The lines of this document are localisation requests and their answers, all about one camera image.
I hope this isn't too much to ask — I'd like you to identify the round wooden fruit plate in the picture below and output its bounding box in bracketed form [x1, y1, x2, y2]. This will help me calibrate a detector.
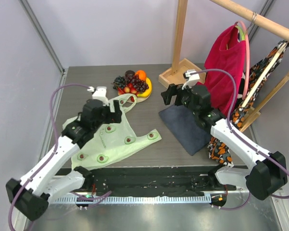
[115, 92, 150, 104]

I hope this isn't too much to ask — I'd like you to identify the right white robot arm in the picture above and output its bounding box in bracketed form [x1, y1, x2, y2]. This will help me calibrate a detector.
[161, 84, 288, 200]

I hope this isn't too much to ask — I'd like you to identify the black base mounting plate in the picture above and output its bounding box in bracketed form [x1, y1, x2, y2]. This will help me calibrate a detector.
[75, 166, 236, 197]

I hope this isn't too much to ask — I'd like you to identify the dark brown plum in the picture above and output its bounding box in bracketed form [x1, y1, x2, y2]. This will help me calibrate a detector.
[125, 70, 135, 77]

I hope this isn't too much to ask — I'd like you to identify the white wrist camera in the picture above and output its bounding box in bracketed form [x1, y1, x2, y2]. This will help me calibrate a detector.
[87, 86, 109, 106]
[182, 69, 200, 90]

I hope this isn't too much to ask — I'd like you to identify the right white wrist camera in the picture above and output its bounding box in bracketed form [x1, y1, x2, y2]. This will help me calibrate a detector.
[182, 69, 200, 90]

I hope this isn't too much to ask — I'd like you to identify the yellow banana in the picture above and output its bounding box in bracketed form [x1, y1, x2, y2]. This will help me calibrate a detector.
[137, 77, 152, 98]

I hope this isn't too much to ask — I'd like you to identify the orange fruit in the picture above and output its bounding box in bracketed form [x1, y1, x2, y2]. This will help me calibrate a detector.
[135, 70, 147, 81]

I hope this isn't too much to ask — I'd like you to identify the red strawberries cluster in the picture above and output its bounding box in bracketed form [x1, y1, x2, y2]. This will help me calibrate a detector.
[117, 83, 138, 95]

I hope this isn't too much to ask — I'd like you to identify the wooden hanger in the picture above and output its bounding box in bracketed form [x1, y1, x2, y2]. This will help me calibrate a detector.
[242, 42, 288, 107]

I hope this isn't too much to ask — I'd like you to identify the dark red grape bunch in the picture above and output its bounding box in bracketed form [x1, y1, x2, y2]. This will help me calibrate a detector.
[128, 75, 149, 93]

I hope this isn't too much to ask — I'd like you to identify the green avocado print plastic bag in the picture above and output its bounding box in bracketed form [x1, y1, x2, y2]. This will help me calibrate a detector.
[71, 93, 162, 170]

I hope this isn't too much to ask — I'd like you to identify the aluminium corner frame profile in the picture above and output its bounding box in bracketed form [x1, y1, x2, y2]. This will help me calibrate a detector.
[19, 0, 65, 75]

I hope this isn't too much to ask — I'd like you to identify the pink plastic hanger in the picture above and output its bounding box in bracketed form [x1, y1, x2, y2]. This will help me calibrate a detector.
[235, 20, 250, 100]

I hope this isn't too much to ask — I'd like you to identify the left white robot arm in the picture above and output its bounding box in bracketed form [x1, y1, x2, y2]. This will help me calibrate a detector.
[5, 99, 122, 221]

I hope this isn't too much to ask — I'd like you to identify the dark blue folded cloth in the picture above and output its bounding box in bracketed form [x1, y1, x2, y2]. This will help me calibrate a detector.
[159, 105, 211, 156]

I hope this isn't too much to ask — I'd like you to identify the wooden clothes rack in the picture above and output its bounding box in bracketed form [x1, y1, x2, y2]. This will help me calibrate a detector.
[159, 0, 289, 132]

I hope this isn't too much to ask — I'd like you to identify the dark blue grape bunch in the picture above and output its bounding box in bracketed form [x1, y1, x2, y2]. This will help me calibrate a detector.
[113, 76, 130, 90]

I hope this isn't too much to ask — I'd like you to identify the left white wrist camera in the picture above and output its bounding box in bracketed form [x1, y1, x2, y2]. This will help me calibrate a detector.
[87, 86, 109, 106]

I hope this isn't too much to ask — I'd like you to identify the red shirt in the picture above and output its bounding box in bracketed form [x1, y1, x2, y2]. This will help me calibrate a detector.
[197, 25, 246, 117]

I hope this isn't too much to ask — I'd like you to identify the white slotted cable duct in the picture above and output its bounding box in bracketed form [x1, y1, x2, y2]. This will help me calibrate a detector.
[51, 194, 212, 206]

